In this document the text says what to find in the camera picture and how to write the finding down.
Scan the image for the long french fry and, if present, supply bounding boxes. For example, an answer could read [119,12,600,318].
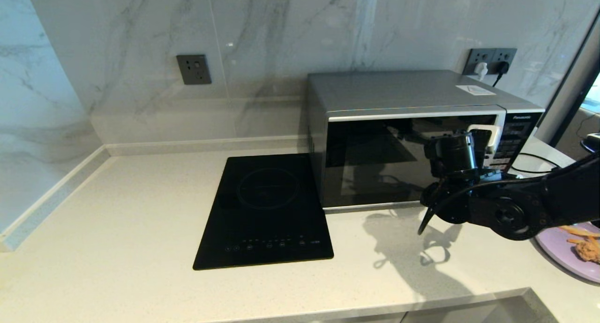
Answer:
[560,225,600,238]

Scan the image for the purple plate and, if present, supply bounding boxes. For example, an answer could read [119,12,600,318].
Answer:
[536,222,600,284]

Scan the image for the fried chicken piece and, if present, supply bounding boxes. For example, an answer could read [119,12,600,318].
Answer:
[575,241,600,265]

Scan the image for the silver microwave oven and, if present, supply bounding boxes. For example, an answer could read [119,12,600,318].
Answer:
[307,70,545,213]

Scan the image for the white paper sticker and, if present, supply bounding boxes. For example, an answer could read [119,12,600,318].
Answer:
[456,84,496,96]

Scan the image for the black power plug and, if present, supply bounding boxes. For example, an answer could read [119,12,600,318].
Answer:
[492,61,510,87]

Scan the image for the black induction cooktop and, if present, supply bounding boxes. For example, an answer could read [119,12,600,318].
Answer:
[193,153,334,270]

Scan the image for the grey double wall socket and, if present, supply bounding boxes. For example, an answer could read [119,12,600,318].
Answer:
[462,48,518,76]

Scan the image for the grey single wall socket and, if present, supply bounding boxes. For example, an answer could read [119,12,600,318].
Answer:
[176,54,212,85]

